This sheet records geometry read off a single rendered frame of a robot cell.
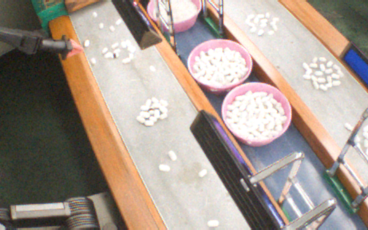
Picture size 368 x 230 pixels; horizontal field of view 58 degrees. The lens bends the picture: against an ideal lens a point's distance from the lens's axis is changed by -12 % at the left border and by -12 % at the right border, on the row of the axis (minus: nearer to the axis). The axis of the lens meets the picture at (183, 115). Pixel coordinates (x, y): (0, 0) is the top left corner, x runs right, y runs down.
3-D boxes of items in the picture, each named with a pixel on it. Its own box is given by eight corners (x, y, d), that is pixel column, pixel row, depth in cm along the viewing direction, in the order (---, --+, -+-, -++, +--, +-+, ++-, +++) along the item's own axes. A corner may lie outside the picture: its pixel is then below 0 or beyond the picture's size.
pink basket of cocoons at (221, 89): (225, 112, 149) (225, 97, 142) (176, 80, 161) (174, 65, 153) (263, 73, 159) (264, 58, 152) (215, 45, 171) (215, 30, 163)
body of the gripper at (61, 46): (67, 34, 147) (51, 32, 142) (72, 49, 142) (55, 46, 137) (61, 46, 151) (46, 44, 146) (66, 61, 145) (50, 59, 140)
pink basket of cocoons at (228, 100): (243, 165, 136) (245, 153, 128) (209, 113, 150) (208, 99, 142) (300, 134, 141) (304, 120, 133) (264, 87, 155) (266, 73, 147)
